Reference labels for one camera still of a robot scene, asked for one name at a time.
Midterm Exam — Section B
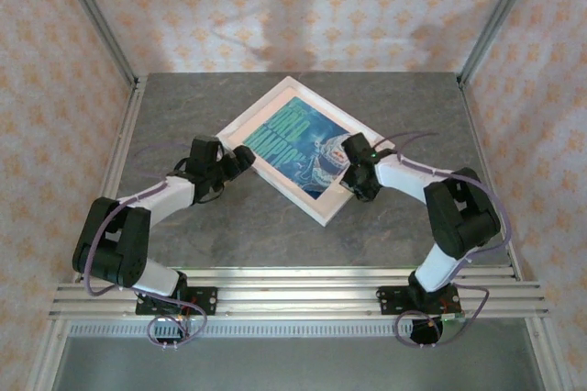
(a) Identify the white picture frame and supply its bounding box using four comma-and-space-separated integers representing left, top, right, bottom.
214, 74, 398, 229

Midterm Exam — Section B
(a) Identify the blue racing helmet photo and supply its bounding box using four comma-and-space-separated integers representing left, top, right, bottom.
241, 95, 366, 203

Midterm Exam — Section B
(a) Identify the grey sheet metal panel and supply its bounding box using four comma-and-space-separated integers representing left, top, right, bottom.
48, 335, 549, 391

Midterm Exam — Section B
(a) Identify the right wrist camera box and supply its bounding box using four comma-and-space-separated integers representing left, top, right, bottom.
342, 133, 375, 165

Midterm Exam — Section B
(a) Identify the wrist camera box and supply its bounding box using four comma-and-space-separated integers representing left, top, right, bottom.
189, 134, 227, 168
342, 133, 375, 165

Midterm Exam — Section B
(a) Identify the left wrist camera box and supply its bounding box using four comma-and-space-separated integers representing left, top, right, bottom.
189, 134, 227, 168

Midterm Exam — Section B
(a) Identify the aluminium side rail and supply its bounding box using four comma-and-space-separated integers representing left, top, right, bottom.
72, 76, 149, 283

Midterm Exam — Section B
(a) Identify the narrow aluminium table edge rail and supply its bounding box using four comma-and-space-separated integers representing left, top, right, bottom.
80, 265, 519, 282

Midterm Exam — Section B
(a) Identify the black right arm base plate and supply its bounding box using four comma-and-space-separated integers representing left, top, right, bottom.
375, 285, 461, 317

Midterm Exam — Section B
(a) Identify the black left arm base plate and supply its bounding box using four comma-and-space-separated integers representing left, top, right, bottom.
136, 286, 218, 318

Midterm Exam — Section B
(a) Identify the wide aluminium mounting rail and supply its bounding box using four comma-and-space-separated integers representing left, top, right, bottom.
48, 281, 551, 321

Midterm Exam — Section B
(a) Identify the grey slotted cable duct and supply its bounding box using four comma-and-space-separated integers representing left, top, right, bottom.
67, 320, 528, 340

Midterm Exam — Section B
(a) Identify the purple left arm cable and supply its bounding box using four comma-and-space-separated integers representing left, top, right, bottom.
86, 141, 210, 350

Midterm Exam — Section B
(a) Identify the aluminium upright post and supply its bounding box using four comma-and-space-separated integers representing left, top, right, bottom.
457, 0, 547, 87
49, 0, 141, 89

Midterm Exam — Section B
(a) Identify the aluminium frame leg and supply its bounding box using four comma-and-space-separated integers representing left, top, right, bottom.
526, 317, 568, 391
25, 317, 70, 391

